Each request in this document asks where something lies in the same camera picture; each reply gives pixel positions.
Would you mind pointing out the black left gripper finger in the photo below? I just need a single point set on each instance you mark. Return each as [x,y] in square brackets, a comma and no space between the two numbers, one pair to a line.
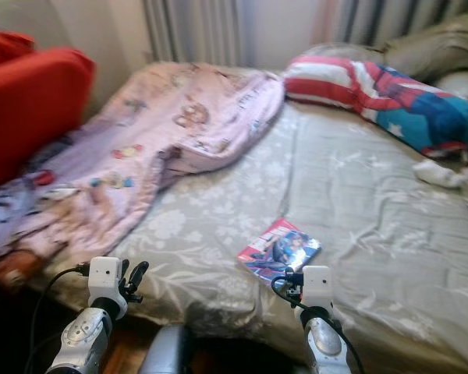
[140,273]

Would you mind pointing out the colourful comic book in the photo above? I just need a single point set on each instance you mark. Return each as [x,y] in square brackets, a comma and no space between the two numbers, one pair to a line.
[279,249]

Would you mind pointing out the grey left robot leg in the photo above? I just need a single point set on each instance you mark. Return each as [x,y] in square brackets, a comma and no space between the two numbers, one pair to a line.
[168,354]

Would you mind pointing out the grey floral bed sheet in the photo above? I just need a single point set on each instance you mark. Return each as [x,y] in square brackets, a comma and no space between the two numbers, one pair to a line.
[359,202]

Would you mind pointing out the pink cartoon print blanket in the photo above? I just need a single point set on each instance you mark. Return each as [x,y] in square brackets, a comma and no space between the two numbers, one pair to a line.
[171,125]

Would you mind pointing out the white sock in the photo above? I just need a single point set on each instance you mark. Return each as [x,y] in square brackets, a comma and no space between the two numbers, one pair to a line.
[438,174]

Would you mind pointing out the red fabric armchair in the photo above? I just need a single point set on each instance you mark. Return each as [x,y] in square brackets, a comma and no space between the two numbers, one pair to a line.
[31,109]

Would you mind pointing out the red white blue bolster pillow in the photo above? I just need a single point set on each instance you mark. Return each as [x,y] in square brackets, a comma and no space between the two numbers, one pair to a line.
[382,93]

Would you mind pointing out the olive grey pillow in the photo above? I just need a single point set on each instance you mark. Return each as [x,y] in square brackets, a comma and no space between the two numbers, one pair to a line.
[339,51]
[437,51]

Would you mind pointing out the bright white window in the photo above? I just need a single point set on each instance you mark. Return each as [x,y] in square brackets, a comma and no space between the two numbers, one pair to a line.
[288,35]

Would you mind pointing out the grey pleated curtain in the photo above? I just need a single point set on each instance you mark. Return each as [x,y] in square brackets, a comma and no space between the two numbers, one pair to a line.
[398,15]
[191,31]

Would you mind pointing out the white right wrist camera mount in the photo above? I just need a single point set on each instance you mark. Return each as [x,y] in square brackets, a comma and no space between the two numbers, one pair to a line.
[317,286]

